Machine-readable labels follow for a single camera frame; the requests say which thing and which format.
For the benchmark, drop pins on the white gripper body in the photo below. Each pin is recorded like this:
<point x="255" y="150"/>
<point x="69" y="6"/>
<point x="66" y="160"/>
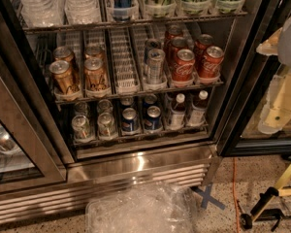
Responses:
<point x="280" y="94"/>

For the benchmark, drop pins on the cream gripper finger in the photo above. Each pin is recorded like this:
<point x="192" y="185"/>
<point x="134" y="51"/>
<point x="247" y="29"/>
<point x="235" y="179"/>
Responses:
<point x="272" y="120"/>
<point x="269" y="47"/>

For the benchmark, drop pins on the orange can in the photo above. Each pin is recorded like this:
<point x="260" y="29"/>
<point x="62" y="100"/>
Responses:
<point x="64" y="77"/>
<point x="65" y="53"/>
<point x="95" y="74"/>
<point x="94" y="51"/>

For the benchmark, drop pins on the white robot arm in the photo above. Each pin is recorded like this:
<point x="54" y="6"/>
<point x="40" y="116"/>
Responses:
<point x="284" y="58"/>

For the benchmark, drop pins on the front right Coca-Cola can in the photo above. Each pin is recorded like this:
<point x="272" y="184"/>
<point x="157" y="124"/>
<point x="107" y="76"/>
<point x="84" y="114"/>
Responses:
<point x="210" y="62"/>

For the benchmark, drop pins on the coca-cola can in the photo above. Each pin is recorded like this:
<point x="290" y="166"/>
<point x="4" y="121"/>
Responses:
<point x="201" y="44"/>
<point x="176" y="44"/>
<point x="183" y="65"/>
<point x="171" y="32"/>
<point x="210" y="62"/>

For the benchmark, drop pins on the rear right Coca-Cola can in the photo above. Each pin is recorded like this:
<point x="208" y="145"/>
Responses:
<point x="201" y="44"/>

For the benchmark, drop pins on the front left Coca-Cola can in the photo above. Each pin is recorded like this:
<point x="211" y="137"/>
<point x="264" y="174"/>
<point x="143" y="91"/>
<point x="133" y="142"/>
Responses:
<point x="183" y="65"/>

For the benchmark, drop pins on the middle left Coca-Cola can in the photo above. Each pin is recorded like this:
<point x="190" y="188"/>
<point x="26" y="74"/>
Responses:
<point x="176" y="44"/>

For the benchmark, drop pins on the rear left Coca-Cola can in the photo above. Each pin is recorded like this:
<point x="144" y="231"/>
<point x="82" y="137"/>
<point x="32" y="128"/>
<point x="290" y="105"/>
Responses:
<point x="171" y="32"/>

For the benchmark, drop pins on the front silver can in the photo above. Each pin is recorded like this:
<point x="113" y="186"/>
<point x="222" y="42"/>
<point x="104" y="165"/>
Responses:
<point x="155" y="61"/>

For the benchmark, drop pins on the silver can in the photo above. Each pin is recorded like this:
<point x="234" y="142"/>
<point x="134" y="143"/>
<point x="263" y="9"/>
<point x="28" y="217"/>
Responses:
<point x="155" y="61"/>
<point x="150" y="44"/>

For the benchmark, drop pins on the front right Pepsi can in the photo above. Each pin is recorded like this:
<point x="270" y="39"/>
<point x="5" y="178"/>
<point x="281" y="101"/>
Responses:
<point x="153" y="118"/>

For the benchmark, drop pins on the pepsi can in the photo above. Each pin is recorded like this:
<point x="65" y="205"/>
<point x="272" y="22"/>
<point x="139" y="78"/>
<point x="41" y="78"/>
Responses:
<point x="153" y="118"/>
<point x="150" y="100"/>
<point x="127" y="102"/>
<point x="129" y="120"/>

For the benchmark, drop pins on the rear silver can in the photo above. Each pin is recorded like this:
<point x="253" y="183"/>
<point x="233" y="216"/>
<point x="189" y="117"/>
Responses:
<point x="150" y="44"/>

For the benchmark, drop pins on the rear right Pepsi can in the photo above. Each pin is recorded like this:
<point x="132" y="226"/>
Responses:
<point x="150" y="100"/>

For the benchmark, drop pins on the front left Pepsi can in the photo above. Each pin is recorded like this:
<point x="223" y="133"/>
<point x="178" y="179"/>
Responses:
<point x="129" y="120"/>

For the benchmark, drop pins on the rear left Pepsi can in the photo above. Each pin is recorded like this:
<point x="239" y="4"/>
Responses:
<point x="127" y="102"/>

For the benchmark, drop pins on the tall blue red can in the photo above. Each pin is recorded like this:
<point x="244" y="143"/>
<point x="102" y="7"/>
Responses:
<point x="121" y="9"/>

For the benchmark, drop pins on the clear can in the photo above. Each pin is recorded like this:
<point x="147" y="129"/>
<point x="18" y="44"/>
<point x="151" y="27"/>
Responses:
<point x="104" y="106"/>
<point x="82" y="108"/>
<point x="81" y="127"/>
<point x="106" y="124"/>

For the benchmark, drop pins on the front left clear can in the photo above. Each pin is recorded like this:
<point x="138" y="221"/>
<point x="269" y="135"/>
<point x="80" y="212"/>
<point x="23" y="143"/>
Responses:
<point x="81" y="127"/>

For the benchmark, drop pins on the rear left clear can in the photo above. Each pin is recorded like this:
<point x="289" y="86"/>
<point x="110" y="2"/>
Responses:
<point x="82" y="108"/>

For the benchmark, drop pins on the open glass fridge door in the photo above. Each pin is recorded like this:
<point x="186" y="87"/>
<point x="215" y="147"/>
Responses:
<point x="34" y="160"/>

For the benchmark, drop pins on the can behind left door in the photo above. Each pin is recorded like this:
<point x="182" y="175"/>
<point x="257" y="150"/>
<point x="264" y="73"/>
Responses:
<point x="7" y="144"/>

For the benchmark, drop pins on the right white-capped bottle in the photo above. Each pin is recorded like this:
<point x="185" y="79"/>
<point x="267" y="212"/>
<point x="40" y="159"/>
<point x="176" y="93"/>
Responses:
<point x="197" y="109"/>

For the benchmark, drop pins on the white-capped bottle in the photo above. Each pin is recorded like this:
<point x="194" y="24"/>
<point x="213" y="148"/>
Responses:
<point x="197" y="109"/>
<point x="177" y="112"/>

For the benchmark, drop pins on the left white-capped bottle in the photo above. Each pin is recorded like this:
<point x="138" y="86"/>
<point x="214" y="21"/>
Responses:
<point x="177" y="112"/>

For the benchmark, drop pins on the blue tape cross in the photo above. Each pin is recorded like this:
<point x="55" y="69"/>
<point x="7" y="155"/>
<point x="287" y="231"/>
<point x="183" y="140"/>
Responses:
<point x="207" y="197"/>

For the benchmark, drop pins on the clear plastic bin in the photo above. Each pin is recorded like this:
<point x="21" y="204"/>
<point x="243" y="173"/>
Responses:
<point x="147" y="208"/>

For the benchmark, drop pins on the empty white glide tray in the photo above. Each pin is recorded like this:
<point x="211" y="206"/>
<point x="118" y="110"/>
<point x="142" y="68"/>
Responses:
<point x="126" y="78"/>

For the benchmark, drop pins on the right clear water bottles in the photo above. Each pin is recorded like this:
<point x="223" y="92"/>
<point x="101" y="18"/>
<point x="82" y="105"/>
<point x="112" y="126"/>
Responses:
<point x="82" y="11"/>

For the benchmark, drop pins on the clear water bottles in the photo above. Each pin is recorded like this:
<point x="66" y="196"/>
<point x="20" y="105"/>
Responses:
<point x="43" y="13"/>
<point x="82" y="11"/>

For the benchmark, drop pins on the left clear water bottles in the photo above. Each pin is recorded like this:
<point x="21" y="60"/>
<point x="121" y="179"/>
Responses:
<point x="43" y="13"/>

